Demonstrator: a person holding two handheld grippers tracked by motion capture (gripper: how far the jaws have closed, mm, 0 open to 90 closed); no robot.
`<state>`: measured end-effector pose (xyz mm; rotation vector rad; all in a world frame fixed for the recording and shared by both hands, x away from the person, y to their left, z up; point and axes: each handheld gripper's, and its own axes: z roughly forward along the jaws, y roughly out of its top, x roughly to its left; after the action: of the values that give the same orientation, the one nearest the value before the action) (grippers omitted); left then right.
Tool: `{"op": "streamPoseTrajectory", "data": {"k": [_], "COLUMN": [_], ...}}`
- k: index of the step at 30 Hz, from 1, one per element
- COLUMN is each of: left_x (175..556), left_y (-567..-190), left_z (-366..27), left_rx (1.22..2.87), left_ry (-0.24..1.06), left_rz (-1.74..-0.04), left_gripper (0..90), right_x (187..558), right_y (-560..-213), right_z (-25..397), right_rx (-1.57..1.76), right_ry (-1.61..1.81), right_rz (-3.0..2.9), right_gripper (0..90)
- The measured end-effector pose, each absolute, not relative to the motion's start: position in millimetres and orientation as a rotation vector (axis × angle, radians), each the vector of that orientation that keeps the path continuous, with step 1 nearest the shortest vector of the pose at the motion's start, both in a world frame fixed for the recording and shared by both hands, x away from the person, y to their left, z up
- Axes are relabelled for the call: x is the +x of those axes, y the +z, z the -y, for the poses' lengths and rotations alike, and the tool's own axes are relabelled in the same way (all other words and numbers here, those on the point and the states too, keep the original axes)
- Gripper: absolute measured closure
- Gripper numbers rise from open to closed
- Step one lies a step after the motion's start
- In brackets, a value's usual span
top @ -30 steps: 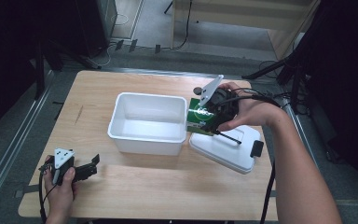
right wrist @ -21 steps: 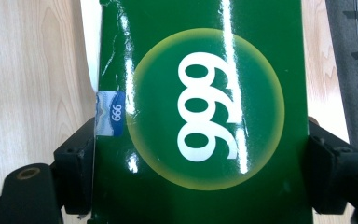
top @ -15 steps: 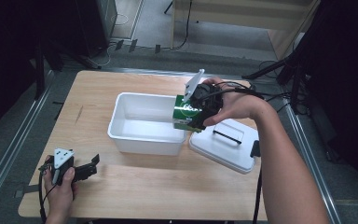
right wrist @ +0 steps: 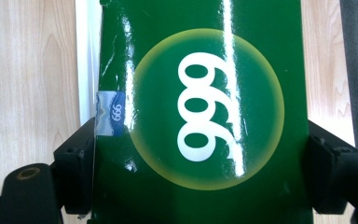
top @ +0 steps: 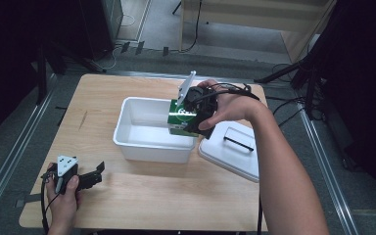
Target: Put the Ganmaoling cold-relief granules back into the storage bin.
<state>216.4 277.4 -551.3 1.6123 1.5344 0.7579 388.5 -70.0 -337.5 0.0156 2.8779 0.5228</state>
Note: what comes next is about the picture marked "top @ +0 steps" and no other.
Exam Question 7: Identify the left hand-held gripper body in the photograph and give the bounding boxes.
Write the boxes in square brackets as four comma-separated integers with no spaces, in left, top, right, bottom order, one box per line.
[40,155,80,195]

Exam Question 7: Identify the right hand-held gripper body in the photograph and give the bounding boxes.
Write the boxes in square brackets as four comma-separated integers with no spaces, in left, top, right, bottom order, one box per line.
[175,70,218,127]

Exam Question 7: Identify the green and white carton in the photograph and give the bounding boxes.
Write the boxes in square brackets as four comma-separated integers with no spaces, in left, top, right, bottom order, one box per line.
[166,99,201,138]

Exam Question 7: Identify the white plastic bin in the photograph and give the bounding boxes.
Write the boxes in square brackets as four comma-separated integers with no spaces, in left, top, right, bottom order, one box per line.
[112,96,200,165]

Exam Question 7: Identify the person's left hand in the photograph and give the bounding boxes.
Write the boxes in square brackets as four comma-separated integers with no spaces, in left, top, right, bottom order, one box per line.
[45,163,82,228]

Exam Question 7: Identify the person's right hand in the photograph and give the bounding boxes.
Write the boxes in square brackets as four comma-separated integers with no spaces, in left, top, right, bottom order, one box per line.
[197,79,271,131]

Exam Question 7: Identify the grey floor tape strip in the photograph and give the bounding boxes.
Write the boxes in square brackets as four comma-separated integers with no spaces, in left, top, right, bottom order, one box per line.
[14,192,44,210]

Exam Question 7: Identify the black floor tape mark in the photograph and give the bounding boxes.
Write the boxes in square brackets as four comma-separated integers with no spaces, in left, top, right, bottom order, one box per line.
[54,105,69,127]

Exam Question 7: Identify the light wooden furniture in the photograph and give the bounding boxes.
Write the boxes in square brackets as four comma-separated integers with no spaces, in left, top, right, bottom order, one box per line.
[177,0,338,64]

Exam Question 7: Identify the black metal stand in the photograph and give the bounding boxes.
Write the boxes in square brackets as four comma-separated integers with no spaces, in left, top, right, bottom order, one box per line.
[34,40,108,106]
[254,48,327,120]

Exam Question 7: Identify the dark cabinet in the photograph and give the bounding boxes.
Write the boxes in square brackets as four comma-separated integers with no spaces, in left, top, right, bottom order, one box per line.
[77,0,125,62]

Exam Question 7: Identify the white lid with black handle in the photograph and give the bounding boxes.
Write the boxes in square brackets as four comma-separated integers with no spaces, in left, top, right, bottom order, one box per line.
[197,120,260,184]

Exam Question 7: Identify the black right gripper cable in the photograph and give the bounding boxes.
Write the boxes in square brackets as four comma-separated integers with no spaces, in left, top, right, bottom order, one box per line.
[195,82,261,103]

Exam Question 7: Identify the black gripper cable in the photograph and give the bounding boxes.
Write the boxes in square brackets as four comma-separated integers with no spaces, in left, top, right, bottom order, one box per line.
[39,174,62,235]
[195,82,261,103]

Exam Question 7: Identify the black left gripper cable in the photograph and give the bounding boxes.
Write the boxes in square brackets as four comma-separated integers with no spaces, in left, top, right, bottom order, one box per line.
[39,174,62,235]

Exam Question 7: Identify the metal floor rail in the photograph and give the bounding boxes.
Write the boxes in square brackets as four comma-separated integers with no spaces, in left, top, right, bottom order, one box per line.
[0,89,55,224]
[297,106,360,235]
[116,69,258,84]

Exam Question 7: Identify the black hanging cable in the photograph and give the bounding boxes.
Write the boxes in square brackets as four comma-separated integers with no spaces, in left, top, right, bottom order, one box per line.
[170,0,204,54]

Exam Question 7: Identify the black floor cables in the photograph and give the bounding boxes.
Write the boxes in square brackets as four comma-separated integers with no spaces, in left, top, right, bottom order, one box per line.
[263,62,311,129]

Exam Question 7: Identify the white floor cable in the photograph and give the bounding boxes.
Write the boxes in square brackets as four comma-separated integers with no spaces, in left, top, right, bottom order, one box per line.
[101,44,126,71]

